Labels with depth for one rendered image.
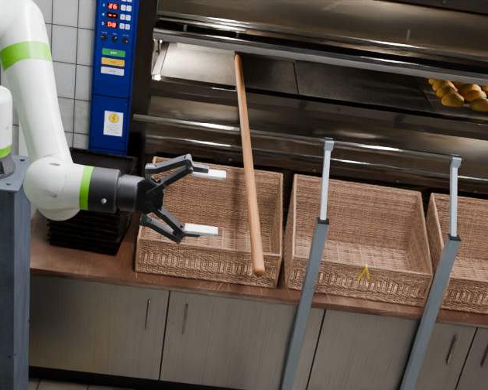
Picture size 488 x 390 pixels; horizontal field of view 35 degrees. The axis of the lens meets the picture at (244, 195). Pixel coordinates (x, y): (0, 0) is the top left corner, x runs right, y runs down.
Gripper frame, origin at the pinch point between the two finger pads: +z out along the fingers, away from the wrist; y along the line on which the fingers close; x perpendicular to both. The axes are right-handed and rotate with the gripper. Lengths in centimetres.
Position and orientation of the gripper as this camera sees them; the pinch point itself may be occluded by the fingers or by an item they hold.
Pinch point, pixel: (216, 203)
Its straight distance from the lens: 162.5
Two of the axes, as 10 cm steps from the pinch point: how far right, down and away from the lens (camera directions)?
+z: 9.9, 1.2, 0.7
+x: 0.0, 4.7, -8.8
